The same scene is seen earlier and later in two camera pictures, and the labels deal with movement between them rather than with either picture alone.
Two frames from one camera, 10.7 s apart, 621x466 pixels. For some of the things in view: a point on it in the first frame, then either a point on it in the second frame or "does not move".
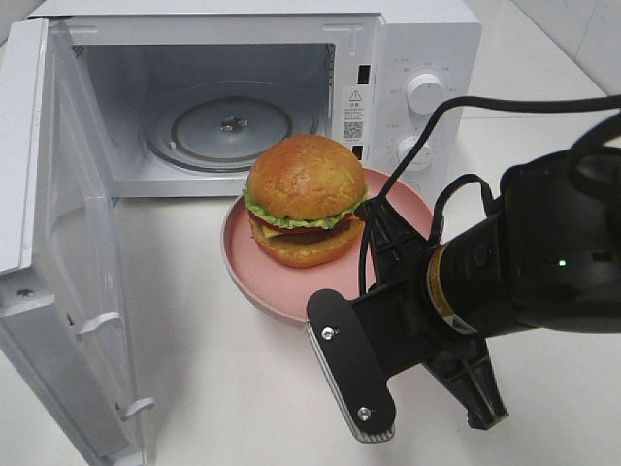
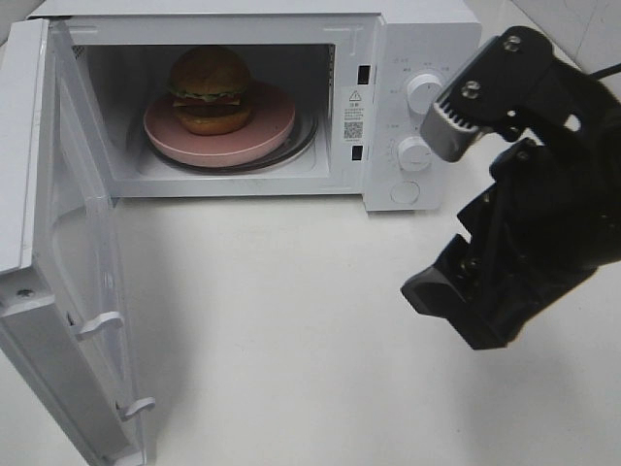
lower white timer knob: x=420 y=159 does not move
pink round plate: x=284 y=291 to x=269 y=127
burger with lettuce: x=301 y=196 to x=209 y=85
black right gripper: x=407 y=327 to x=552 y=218
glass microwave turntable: x=222 y=127 to x=305 y=131
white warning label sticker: x=353 y=115 does not move
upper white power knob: x=425 y=92 does not move
